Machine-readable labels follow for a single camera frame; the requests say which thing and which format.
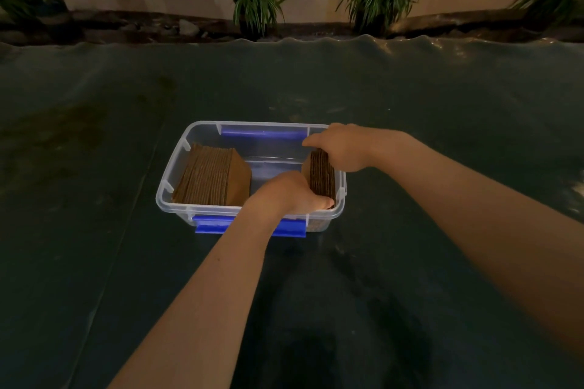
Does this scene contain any person's right hand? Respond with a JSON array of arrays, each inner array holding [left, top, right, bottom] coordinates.
[[302, 123, 381, 173]]

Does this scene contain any person's left hand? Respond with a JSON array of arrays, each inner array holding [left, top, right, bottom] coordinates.
[[243, 170, 335, 219]]

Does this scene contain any bundle of cardboard pieces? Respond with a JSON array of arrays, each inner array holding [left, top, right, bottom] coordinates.
[[301, 148, 337, 210]]

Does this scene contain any person's right forearm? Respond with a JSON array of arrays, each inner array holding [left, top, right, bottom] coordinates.
[[372, 129, 584, 357]]

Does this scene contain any person's left forearm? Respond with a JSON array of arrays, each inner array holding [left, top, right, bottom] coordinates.
[[107, 204, 286, 389]]

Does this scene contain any dark green table cover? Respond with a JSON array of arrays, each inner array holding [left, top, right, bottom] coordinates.
[[0, 35, 584, 389]]

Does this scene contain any clear plastic storage box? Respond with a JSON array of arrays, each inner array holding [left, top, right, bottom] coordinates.
[[155, 121, 347, 238]]

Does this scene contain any stack of brown cardboard sheets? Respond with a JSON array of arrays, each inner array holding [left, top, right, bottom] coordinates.
[[172, 143, 252, 207]]

